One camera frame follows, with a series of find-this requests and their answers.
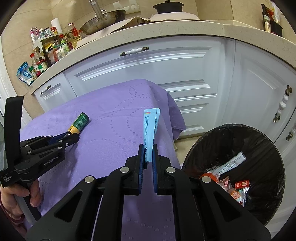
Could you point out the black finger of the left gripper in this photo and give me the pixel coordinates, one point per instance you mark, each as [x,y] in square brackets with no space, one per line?
[67,139]

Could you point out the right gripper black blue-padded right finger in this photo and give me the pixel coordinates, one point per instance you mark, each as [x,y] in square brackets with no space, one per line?
[202,209]

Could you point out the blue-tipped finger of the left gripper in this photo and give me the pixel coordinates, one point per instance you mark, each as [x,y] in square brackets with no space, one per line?
[57,138]

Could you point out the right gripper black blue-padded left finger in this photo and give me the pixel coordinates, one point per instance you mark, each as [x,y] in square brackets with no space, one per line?
[93,209]

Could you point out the green small bottle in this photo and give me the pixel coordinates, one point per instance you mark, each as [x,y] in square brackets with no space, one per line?
[79,124]

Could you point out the light blue tube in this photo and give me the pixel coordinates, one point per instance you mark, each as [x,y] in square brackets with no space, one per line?
[151,120]

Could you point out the white printed packet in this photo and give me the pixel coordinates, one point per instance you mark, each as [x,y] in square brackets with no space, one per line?
[233,163]

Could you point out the black trash bin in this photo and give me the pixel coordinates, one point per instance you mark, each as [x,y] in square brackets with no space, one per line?
[263,165]

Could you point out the purple tablecloth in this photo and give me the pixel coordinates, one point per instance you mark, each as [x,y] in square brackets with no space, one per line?
[113,134]

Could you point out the blue snack bag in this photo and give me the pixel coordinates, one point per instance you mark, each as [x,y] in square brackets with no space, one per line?
[24,74]

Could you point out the red-lid seasoning jar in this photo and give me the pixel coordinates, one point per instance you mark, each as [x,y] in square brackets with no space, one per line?
[42,65]

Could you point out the white spice rack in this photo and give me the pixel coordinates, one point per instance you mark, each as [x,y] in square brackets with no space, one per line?
[50,48]

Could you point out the yellow cooking oil bottle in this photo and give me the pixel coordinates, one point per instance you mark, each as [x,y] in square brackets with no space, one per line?
[74,35]

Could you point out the white paper towel roll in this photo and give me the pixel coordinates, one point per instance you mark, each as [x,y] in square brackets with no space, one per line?
[55,23]

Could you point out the beige stove cover cloth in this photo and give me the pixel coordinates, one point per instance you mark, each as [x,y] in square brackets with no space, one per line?
[135,21]

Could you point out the black clay pot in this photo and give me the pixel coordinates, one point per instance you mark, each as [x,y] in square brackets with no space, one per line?
[168,7]

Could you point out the black condiment holder box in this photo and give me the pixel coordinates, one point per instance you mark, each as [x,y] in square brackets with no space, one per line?
[276,28]

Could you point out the dark oil bottle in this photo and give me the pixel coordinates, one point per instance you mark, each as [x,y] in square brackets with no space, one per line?
[266,18]

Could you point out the small left drawer handle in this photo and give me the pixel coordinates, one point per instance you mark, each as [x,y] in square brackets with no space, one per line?
[46,89]

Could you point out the white drawer handle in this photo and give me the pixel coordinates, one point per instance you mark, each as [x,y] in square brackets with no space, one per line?
[134,51]

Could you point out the cabinet door handle right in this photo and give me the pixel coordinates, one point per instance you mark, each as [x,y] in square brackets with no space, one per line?
[291,133]

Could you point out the cabinet door handle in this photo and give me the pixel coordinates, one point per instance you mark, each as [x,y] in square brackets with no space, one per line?
[282,104]
[291,133]

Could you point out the steel wok with handle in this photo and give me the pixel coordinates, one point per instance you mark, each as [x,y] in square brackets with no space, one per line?
[102,20]

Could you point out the cabinet door handle left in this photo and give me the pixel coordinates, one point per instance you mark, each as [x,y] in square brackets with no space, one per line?
[282,104]

